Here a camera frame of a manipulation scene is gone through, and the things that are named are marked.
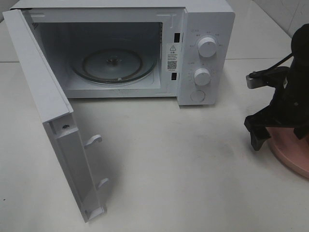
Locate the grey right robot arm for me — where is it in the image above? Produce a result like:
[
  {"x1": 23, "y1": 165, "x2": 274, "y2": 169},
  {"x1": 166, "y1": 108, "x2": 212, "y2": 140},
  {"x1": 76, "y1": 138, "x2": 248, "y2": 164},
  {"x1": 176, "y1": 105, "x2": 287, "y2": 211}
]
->
[{"x1": 244, "y1": 24, "x2": 309, "y2": 151}]

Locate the white lower timer knob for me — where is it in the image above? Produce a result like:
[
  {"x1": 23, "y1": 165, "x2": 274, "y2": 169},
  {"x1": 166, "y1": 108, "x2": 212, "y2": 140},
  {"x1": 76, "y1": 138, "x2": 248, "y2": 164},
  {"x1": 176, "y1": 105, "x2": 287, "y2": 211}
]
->
[{"x1": 194, "y1": 68, "x2": 211, "y2": 86}]

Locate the white microwave oven body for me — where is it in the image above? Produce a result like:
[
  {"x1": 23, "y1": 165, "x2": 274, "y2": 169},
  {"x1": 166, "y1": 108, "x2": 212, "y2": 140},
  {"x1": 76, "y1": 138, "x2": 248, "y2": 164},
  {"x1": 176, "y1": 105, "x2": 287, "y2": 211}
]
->
[{"x1": 14, "y1": 0, "x2": 235, "y2": 105}]

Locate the white warning label sticker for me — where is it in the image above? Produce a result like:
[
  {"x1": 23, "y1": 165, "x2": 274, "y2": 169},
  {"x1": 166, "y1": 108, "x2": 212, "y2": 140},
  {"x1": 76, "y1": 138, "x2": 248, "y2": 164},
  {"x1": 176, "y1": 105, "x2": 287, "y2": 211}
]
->
[{"x1": 166, "y1": 43, "x2": 180, "y2": 71}]

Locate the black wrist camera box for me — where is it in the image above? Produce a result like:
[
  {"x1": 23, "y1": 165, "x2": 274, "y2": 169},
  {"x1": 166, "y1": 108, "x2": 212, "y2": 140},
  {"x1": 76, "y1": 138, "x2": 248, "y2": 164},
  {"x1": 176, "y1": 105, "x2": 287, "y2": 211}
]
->
[{"x1": 246, "y1": 66, "x2": 290, "y2": 89}]

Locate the white microwave door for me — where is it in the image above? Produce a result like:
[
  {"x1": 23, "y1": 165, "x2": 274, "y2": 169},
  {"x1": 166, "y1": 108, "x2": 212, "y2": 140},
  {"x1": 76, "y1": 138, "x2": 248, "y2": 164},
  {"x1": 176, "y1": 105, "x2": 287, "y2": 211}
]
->
[{"x1": 3, "y1": 9, "x2": 105, "y2": 222}]

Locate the glass microwave turntable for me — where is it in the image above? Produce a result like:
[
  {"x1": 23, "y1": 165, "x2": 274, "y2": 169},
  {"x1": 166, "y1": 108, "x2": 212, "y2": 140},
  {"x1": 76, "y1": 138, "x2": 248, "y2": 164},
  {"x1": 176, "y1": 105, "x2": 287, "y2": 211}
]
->
[{"x1": 71, "y1": 48, "x2": 157, "y2": 84}]

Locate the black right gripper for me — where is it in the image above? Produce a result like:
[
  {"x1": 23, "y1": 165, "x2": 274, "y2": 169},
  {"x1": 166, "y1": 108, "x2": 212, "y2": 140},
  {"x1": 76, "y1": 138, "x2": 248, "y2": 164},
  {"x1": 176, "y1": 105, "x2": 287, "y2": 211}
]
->
[{"x1": 244, "y1": 63, "x2": 309, "y2": 151}]

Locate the white upper power knob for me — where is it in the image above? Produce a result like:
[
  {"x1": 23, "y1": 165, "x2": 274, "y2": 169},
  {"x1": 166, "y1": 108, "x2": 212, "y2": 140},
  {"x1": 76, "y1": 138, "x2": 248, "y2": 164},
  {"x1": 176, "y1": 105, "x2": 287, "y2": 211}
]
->
[{"x1": 197, "y1": 36, "x2": 217, "y2": 58}]

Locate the white round door button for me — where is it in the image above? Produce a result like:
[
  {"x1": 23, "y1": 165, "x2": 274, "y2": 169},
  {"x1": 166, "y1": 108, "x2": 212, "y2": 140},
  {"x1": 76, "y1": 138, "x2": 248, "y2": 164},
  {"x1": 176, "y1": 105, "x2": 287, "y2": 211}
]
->
[{"x1": 190, "y1": 90, "x2": 206, "y2": 103}]

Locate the pink round plate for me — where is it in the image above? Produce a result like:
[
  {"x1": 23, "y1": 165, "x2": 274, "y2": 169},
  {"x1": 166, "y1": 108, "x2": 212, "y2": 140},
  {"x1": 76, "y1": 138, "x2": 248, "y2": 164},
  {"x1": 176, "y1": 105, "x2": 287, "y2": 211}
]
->
[{"x1": 267, "y1": 127, "x2": 309, "y2": 179}]

